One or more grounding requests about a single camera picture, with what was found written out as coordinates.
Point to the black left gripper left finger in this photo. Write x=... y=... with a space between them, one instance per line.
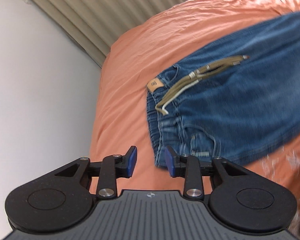
x=66 y=196

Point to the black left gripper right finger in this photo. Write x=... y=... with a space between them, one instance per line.
x=236 y=197

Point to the blue denim jeans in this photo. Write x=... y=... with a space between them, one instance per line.
x=237 y=97

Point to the orange bed sheet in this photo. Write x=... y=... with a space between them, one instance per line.
x=141 y=54

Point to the beige pleated curtain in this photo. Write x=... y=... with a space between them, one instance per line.
x=96 y=24

